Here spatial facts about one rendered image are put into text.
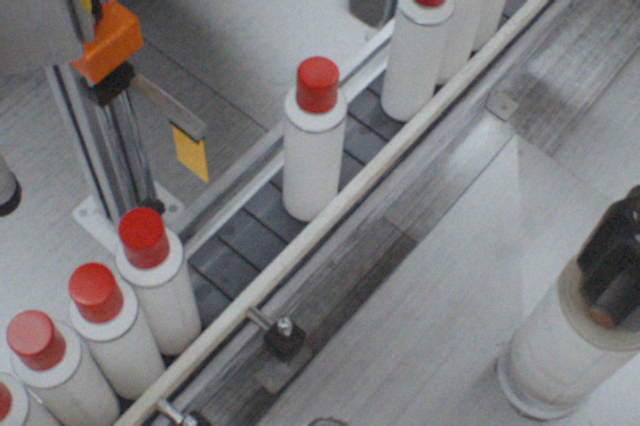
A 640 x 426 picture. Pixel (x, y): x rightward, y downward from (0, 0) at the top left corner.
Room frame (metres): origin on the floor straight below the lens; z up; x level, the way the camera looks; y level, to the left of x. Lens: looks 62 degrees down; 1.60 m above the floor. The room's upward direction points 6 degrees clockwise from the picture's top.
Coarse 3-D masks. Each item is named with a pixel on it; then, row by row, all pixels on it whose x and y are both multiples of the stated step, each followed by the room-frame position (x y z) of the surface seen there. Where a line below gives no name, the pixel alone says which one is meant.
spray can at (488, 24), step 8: (488, 0) 0.60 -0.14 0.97; (496, 0) 0.61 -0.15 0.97; (504, 0) 0.62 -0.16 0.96; (488, 8) 0.60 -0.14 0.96; (496, 8) 0.61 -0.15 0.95; (488, 16) 0.60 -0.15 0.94; (496, 16) 0.61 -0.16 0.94; (480, 24) 0.60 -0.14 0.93; (488, 24) 0.61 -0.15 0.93; (496, 24) 0.61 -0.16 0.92; (480, 32) 0.60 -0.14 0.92; (488, 32) 0.61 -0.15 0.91; (480, 40) 0.60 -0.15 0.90; (488, 40) 0.61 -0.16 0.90; (472, 48) 0.60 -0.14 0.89; (480, 48) 0.61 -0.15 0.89
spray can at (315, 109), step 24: (312, 72) 0.40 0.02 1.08; (336, 72) 0.40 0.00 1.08; (288, 96) 0.40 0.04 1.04; (312, 96) 0.38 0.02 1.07; (336, 96) 0.39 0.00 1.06; (288, 120) 0.38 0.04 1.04; (312, 120) 0.38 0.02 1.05; (336, 120) 0.38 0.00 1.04; (288, 144) 0.38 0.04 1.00; (312, 144) 0.37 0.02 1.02; (336, 144) 0.38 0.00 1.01; (288, 168) 0.38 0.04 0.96; (312, 168) 0.37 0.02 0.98; (336, 168) 0.39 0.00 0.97; (288, 192) 0.38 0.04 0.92; (312, 192) 0.37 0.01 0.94; (336, 192) 0.39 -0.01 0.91; (312, 216) 0.37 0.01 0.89
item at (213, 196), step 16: (384, 32) 0.55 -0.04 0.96; (368, 48) 0.53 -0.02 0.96; (352, 64) 0.50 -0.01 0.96; (256, 144) 0.40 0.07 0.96; (272, 144) 0.41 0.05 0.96; (240, 160) 0.39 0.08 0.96; (256, 160) 0.39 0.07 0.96; (224, 176) 0.37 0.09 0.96; (240, 176) 0.37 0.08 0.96; (208, 192) 0.35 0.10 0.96; (224, 192) 0.35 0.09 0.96; (192, 208) 0.33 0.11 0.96; (208, 208) 0.34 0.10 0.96; (176, 224) 0.32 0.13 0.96; (192, 224) 0.32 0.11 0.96
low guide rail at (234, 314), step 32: (544, 0) 0.67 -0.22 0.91; (512, 32) 0.61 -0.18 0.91; (480, 64) 0.56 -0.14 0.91; (448, 96) 0.51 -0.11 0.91; (416, 128) 0.47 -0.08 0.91; (384, 160) 0.43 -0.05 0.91; (352, 192) 0.39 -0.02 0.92; (320, 224) 0.36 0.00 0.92; (288, 256) 0.32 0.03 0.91; (256, 288) 0.29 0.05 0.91; (224, 320) 0.25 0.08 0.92; (192, 352) 0.22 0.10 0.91; (160, 384) 0.19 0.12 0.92; (128, 416) 0.16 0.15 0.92
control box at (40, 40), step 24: (0, 0) 0.23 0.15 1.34; (24, 0) 0.23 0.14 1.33; (48, 0) 0.23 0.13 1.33; (72, 0) 0.24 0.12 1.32; (0, 24) 0.23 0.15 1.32; (24, 24) 0.23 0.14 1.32; (48, 24) 0.23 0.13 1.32; (72, 24) 0.24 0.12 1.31; (0, 48) 0.23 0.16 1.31; (24, 48) 0.23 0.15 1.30; (48, 48) 0.23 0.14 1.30; (72, 48) 0.24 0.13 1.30; (0, 72) 0.22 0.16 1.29
